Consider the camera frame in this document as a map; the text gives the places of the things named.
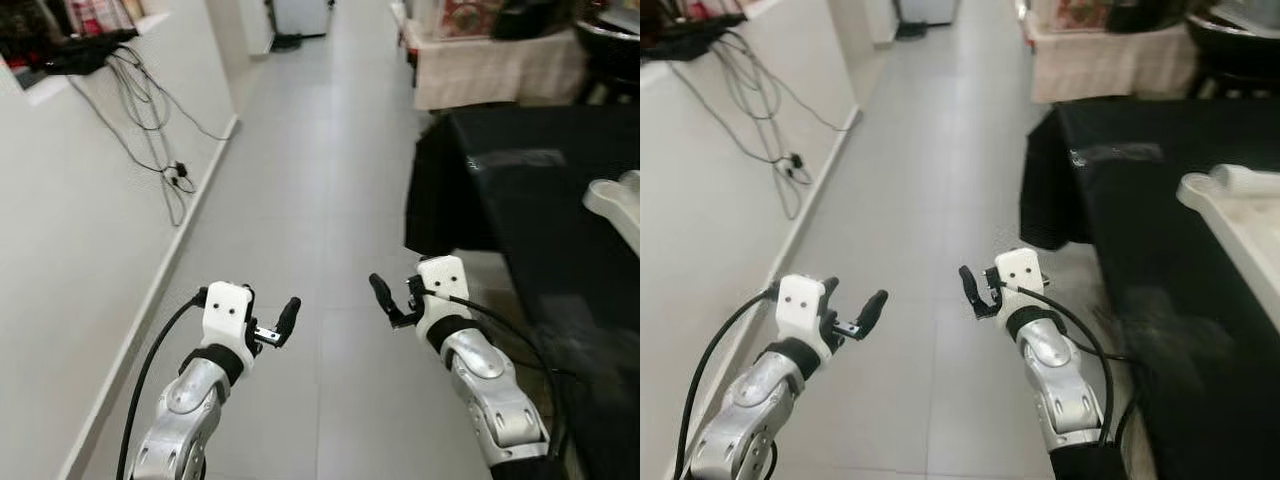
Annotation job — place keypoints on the large black wok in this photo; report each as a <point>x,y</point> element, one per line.
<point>1235,50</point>
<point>610,42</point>

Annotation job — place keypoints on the pink cloth covered table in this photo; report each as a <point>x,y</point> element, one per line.
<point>490,70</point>
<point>1110,65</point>

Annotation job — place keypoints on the white plastic table top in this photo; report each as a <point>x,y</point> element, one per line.
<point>615,208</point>
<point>1240,225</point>

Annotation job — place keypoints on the glossy black device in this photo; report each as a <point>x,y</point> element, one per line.
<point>25,45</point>

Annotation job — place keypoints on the red printed box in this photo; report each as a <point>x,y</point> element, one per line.
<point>1078,12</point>
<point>465,18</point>

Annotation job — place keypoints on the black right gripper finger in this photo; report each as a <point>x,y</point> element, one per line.
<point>382,298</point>
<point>970,291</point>

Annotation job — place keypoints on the black router with antennas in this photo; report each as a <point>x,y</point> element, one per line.
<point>85,55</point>
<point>690,40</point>

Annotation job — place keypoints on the clear plastic storage box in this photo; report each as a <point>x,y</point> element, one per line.
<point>1250,12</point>
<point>625,18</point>

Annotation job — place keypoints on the white fridge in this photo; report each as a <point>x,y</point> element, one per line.
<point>300,15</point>
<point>927,10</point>

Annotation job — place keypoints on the black bag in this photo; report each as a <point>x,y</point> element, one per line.
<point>1145,14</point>
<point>530,18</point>

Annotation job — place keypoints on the black tablecloth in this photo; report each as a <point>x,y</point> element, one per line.
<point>1150,250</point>
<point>540,250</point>

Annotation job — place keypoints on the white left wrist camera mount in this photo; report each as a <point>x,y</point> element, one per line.
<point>228,315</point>
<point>800,310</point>

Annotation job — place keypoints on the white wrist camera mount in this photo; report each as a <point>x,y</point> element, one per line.
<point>228,315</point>
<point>800,310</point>
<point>443,285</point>
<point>1020,275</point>

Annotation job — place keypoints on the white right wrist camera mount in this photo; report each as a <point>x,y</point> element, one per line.
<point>443,285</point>
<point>1020,275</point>

